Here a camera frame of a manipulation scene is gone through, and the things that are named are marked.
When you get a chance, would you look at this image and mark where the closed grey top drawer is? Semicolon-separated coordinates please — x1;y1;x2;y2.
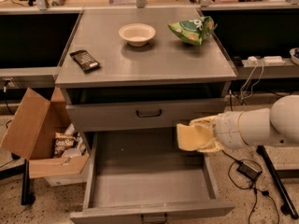
66;98;226;132

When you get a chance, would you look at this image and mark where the black metal stand leg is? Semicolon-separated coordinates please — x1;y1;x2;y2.
256;146;299;219

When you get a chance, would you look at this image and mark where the white cup in box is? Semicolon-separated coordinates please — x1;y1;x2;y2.
62;148;81;158

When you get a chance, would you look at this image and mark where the brown snack bag in box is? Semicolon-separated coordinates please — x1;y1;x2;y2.
53;133;75;158

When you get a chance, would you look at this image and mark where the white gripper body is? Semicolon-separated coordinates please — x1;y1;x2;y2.
215;112;247;149

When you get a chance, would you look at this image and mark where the black stand left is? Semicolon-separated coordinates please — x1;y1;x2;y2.
21;160;36;205

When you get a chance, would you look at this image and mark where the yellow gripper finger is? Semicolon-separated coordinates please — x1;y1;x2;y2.
189;115;218;132
197;137;224;153

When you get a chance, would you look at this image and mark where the open grey middle drawer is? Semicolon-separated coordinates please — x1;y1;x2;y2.
70;128;235;224

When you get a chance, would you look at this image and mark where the yellow sponge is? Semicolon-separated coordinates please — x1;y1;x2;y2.
177;124;214;151

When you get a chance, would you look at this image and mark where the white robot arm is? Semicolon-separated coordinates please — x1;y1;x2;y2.
190;95;299;149

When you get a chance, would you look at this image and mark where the grey drawer cabinet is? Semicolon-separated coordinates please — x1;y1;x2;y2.
55;6;238;224

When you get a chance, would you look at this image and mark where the black snack bar wrapper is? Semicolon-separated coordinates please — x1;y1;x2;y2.
70;49;100;74

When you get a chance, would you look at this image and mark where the white paper bowl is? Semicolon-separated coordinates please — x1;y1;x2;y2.
119;23;156;47

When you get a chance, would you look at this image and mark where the white power strip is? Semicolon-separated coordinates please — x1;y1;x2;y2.
246;56;285;66

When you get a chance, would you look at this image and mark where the brown cardboard box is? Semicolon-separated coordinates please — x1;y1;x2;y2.
1;88;89;178

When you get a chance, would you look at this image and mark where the black power adapter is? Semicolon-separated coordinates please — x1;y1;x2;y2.
237;162;262;181

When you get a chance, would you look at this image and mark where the green chip bag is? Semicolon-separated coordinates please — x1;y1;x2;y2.
168;16;217;46

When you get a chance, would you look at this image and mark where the black power cable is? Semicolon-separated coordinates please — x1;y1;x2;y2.
221;91;280;224

